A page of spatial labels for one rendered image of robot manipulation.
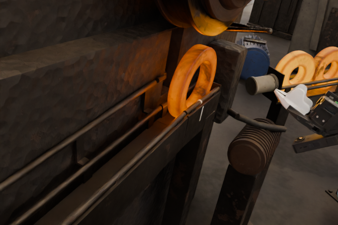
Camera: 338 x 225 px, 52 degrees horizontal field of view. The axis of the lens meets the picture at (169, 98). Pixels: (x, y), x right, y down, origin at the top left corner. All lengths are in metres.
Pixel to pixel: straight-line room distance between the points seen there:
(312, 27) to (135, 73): 2.92
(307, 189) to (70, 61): 1.60
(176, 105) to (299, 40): 2.88
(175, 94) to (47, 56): 0.31
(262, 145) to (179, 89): 0.45
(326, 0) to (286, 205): 2.12
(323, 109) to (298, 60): 0.37
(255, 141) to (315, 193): 0.91
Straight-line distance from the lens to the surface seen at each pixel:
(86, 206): 0.56
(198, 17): 0.64
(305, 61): 1.21
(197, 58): 0.75
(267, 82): 1.14
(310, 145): 0.91
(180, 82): 0.73
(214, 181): 1.76
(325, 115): 0.86
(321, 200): 1.93
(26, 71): 0.49
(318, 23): 3.46
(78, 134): 0.60
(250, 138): 1.10
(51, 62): 0.52
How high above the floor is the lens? 1.07
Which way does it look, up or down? 26 degrees down
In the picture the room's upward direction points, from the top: 11 degrees clockwise
